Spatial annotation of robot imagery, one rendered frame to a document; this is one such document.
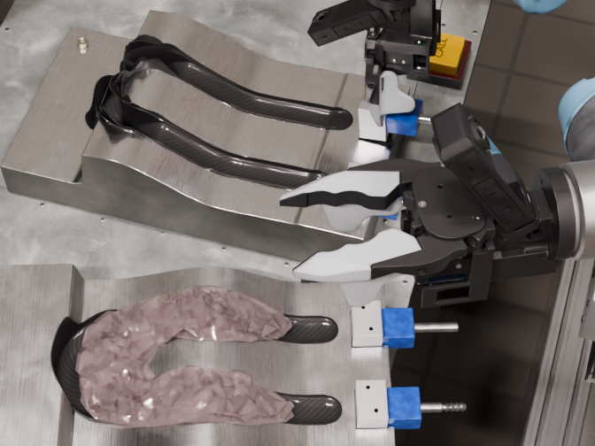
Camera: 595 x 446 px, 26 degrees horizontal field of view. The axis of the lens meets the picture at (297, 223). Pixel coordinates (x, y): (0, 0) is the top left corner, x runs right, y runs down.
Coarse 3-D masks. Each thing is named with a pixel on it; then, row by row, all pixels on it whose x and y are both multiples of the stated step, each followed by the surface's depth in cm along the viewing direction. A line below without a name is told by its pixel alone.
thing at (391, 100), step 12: (384, 72) 160; (384, 84) 161; (396, 84) 160; (384, 96) 162; (396, 96) 161; (408, 96) 161; (372, 108) 163; (384, 108) 163; (396, 108) 163; (408, 108) 162
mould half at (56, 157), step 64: (64, 64) 182; (256, 64) 178; (64, 128) 175; (192, 128) 170; (256, 128) 172; (320, 128) 172; (64, 192) 173; (128, 192) 168; (192, 192) 166; (256, 192) 167
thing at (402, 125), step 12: (360, 108) 166; (420, 108) 168; (360, 120) 168; (372, 120) 167; (384, 120) 167; (396, 120) 167; (408, 120) 166; (420, 120) 168; (360, 132) 170; (372, 132) 169; (384, 132) 168; (396, 132) 168; (408, 132) 168
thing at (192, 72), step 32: (128, 64) 171; (160, 64) 171; (192, 64) 174; (96, 96) 174; (128, 96) 167; (224, 96) 174; (256, 96) 176; (128, 128) 166; (160, 128) 168; (192, 160) 168; (224, 160) 170; (256, 160) 169
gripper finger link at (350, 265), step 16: (384, 240) 94; (400, 240) 93; (320, 256) 93; (336, 256) 93; (352, 256) 93; (368, 256) 93; (384, 256) 92; (304, 272) 93; (320, 272) 93; (336, 272) 92; (352, 272) 92; (368, 272) 92; (352, 288) 95; (368, 288) 95; (352, 304) 96
